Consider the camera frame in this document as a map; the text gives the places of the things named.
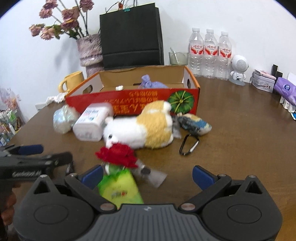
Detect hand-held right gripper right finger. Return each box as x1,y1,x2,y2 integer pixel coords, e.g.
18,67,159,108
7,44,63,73
178,165,269,212

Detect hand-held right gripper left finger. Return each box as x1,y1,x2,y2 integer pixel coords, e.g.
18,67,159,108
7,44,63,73
27,165,117,212

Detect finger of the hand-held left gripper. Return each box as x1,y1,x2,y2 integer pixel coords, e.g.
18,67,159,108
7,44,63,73
0,144,44,159
40,152,73,168

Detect black carabiner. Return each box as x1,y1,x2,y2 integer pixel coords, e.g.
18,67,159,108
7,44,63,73
179,134,200,156

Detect green packet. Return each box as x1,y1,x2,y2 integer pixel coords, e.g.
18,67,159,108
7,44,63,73
97,168,144,209

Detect red rose flower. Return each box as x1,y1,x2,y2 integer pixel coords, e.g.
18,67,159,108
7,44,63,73
95,143,139,169

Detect blue and yellow pouch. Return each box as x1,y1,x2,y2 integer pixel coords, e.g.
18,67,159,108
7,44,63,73
177,113,212,136

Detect orange cardboard box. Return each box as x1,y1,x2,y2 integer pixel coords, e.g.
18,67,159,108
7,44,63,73
65,65,200,116

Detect person's left hand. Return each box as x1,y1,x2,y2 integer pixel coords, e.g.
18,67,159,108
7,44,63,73
0,192,17,226

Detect crumpled clear plastic bag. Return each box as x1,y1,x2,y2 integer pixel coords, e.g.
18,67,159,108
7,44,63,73
53,105,81,134

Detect rack of colourful packets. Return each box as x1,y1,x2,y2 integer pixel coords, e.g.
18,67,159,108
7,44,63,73
0,87,26,146

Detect white plastic tub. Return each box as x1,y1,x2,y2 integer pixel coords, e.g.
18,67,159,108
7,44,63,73
72,103,114,142

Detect crumpled white tissue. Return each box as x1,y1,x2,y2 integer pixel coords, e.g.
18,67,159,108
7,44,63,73
46,93,68,103

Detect white and tan plush toy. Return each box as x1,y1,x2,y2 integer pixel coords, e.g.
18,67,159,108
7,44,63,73
103,101,175,150

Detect yellow mug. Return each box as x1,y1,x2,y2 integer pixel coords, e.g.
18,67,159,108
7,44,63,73
58,71,85,93

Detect purple burlap pouch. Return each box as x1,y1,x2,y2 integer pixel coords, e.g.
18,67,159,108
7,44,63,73
138,75,169,90

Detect pink textured vase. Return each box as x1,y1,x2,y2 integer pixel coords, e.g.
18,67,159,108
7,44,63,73
76,34,104,78

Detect white robot speaker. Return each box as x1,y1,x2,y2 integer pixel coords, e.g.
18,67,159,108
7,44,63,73
229,55,249,86

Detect grey glass cup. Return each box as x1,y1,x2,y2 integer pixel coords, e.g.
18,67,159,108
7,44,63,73
168,51,189,66

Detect pink case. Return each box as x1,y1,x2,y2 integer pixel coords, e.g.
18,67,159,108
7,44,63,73
253,70,277,80

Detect purple tissue pack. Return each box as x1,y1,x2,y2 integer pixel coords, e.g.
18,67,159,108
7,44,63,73
273,77,296,105

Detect clear water bottle red label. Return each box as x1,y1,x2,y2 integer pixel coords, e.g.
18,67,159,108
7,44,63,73
216,31,232,81
203,28,219,79
188,27,205,77

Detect clear spoon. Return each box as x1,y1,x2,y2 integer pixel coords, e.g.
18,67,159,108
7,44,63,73
170,47,179,65

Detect small black box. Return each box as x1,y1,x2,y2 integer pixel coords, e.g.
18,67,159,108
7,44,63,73
272,64,284,78

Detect dried pink roses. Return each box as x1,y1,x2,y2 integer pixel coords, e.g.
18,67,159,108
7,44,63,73
29,0,95,40

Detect black paper bag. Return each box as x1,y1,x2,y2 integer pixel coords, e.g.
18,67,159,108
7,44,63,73
99,2,165,70

